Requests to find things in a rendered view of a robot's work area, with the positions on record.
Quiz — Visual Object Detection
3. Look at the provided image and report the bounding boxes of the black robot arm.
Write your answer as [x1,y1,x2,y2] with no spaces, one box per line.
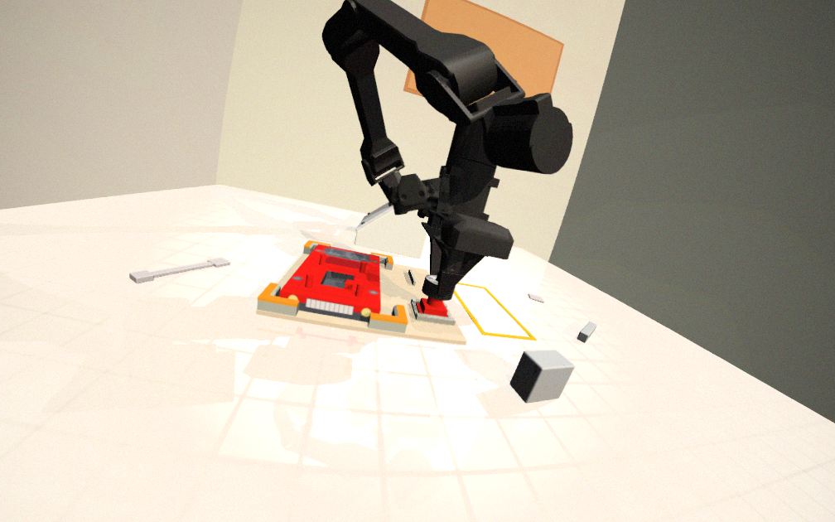
[322,0,573,215]

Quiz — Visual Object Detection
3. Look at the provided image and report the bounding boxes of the black wheel with grey hub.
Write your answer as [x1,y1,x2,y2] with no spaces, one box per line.
[422,274,456,301]

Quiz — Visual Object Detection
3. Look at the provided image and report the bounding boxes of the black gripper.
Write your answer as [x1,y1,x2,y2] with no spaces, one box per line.
[417,157,514,297]

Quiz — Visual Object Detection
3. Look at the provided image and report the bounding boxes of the yellow rectangular outline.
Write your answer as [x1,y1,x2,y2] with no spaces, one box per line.
[454,283,537,341]

